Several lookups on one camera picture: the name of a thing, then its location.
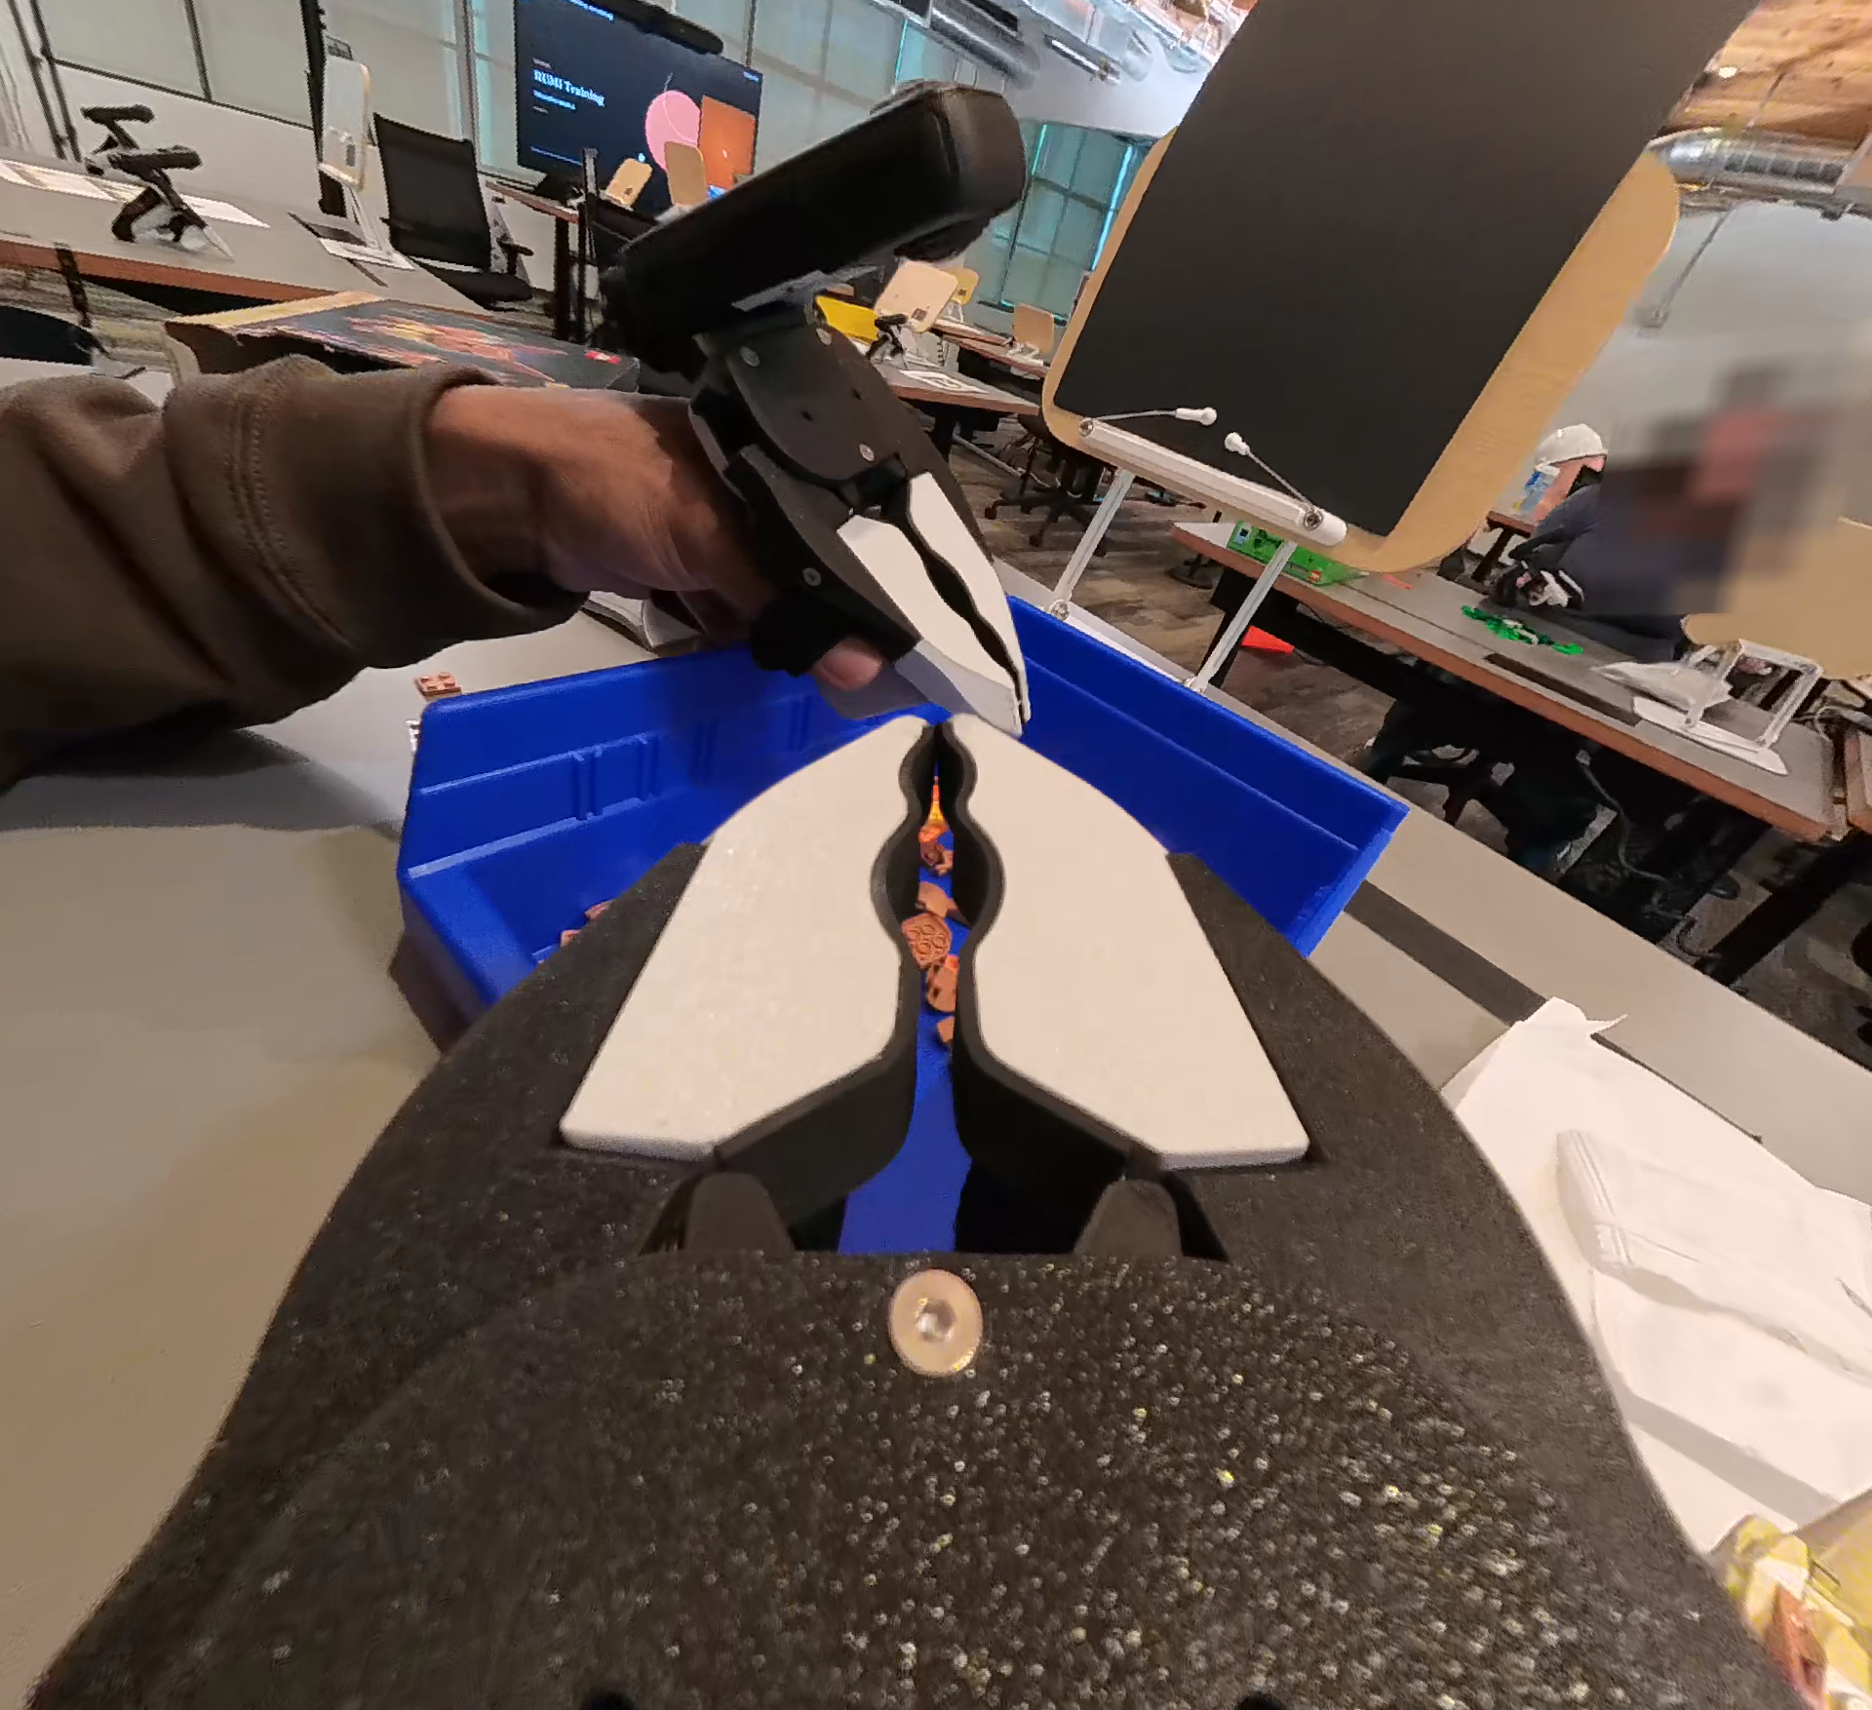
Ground blue plastic bin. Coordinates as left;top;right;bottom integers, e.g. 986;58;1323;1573
396;596;1407;1251

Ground wooden office desk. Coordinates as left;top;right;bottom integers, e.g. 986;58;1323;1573
1169;518;1859;995

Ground white printed paper sheets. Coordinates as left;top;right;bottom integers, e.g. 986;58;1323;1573
1439;997;1872;1559

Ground black gripper on stand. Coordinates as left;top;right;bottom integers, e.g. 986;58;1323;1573
80;105;216;250

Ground black video bar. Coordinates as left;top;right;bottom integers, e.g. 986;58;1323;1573
581;0;721;60

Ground large wall display screen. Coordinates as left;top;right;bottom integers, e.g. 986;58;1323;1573
510;0;764;199

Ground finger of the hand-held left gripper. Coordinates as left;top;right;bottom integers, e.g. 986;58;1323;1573
906;470;1032;722
833;512;1026;738

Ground black office chair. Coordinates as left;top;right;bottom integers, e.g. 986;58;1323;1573
371;115;534;311

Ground person's left hand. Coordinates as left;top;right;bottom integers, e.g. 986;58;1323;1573
424;386;894;696

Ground silver ventilation duct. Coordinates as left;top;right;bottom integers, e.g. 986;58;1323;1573
1651;128;1872;225

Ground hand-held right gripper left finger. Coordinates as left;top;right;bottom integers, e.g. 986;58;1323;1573
560;716;939;1251

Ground pile of brown lego pieces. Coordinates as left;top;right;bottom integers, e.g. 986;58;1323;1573
556;789;973;1054

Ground person's left forearm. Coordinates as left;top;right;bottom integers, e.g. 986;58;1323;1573
0;358;585;791

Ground yellow crinkled wrapper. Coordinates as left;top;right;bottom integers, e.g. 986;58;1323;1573
1718;1498;1872;1710

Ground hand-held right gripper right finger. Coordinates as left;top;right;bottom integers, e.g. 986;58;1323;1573
935;714;1313;1257

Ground dark lego set box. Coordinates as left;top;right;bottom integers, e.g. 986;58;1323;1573
162;292;640;392

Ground clear acrylic stand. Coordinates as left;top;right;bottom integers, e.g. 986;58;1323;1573
1600;639;1830;777

